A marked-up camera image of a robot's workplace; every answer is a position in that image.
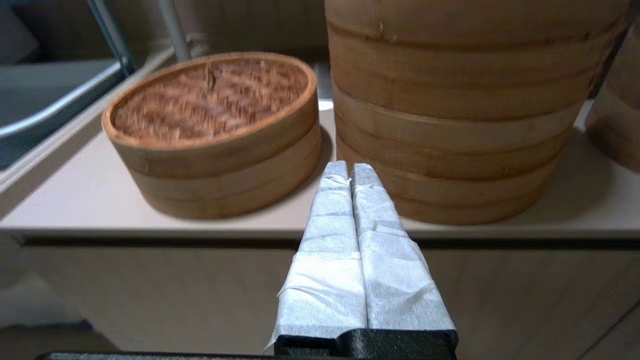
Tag beige cabinet door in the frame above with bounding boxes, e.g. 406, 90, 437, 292
0, 244, 301, 358
427, 246, 640, 360
581, 305, 640, 360

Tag grey metal rack frame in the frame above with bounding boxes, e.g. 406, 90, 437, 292
87, 0, 137, 77

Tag light bamboo lid frayed handle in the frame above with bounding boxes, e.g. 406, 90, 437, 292
101, 51, 319, 179

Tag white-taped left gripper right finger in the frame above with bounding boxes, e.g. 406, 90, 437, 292
351, 163, 458, 333

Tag stainless steel drain tray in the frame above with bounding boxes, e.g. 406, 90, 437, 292
312, 62, 335, 112

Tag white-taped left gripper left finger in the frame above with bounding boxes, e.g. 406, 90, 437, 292
265, 160, 369, 352

